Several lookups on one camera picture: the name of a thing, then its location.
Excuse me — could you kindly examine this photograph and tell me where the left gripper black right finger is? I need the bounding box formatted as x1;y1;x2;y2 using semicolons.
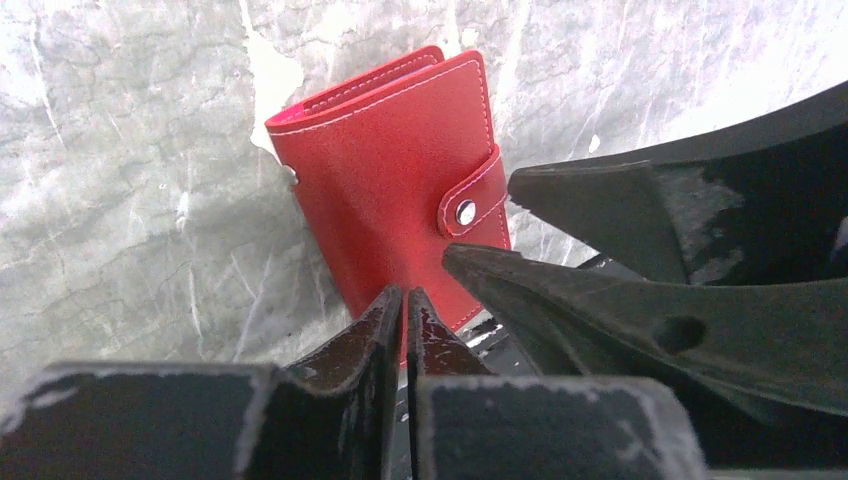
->
407;288;708;479

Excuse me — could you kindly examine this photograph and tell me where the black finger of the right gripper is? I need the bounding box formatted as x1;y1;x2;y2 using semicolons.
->
508;84;847;285
443;244;847;419

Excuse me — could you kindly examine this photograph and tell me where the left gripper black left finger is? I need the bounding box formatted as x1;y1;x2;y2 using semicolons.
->
1;286;402;479

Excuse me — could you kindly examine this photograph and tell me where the red leather card holder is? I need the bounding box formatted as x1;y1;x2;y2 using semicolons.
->
265;45;511;330

